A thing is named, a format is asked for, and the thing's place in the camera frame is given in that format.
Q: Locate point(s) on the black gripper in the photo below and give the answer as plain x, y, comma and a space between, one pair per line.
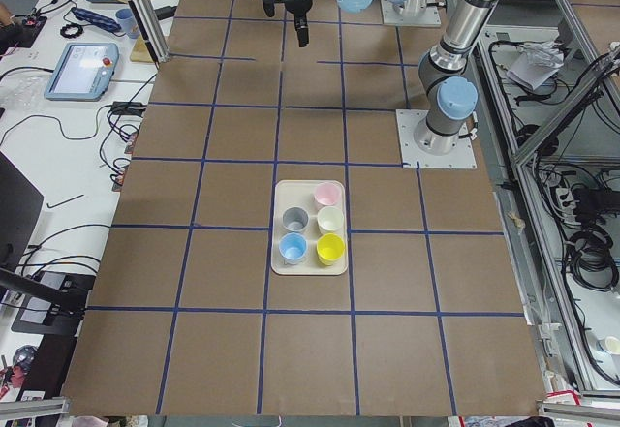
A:
296, 3

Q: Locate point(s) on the pink plastic cup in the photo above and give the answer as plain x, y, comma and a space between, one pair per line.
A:
327, 193

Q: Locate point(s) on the grey plastic cup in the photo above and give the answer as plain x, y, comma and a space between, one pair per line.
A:
295, 219

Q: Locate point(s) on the pale green plastic cup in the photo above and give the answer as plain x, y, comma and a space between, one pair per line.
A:
330, 219

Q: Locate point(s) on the blue plastic cup on tray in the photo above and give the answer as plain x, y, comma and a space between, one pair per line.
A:
293, 248

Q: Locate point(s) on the yellow plastic cup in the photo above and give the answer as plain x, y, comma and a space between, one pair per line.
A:
330, 248

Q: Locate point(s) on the wooden stand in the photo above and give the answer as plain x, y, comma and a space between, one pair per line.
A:
140, 52

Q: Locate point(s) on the blue mug on desk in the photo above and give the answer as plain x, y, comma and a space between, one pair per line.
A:
125, 18

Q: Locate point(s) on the cream serving tray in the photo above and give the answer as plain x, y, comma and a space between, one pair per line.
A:
290, 193

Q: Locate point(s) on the aluminium frame post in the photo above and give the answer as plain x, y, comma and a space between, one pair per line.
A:
150, 30

